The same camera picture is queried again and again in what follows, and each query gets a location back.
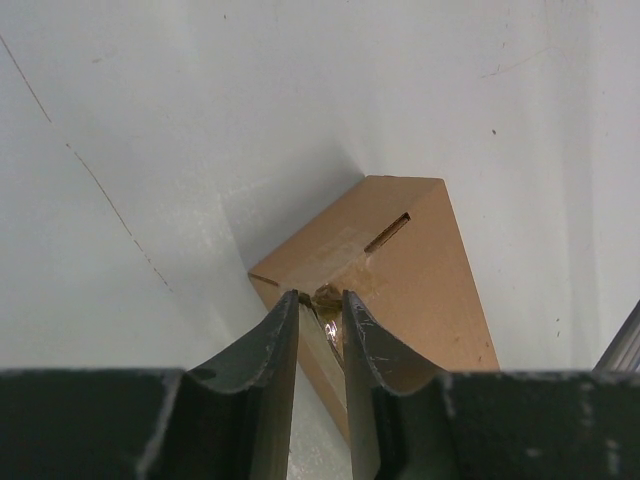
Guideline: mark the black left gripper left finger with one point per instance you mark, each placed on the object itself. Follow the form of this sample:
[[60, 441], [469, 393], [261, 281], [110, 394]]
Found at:
[[228, 418]]

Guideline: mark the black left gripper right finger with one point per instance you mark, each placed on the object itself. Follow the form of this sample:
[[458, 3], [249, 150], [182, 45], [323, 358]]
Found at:
[[409, 419]]

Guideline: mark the brown cardboard express box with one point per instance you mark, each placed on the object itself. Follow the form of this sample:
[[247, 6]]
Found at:
[[395, 242]]

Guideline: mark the right aluminium frame post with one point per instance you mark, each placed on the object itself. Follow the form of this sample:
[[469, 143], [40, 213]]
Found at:
[[623, 353]]

